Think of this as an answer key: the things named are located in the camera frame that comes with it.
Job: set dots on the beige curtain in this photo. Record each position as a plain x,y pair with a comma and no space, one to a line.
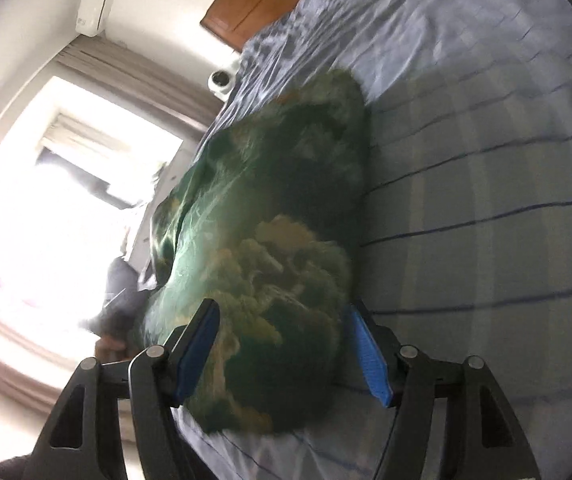
131,77

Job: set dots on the bed with blue checked sheet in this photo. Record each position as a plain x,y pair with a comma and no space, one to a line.
476,200

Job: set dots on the person's left hand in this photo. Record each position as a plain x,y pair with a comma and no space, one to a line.
111,346

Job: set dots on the wooden headboard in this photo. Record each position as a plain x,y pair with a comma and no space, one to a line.
256,5

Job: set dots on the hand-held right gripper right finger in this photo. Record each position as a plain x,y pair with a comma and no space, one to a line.
372,360

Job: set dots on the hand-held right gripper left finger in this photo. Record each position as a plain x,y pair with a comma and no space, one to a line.
197,355

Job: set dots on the white round device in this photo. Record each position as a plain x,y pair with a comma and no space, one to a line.
220,80

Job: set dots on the green cloud-print garment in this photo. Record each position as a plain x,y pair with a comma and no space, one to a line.
276,240

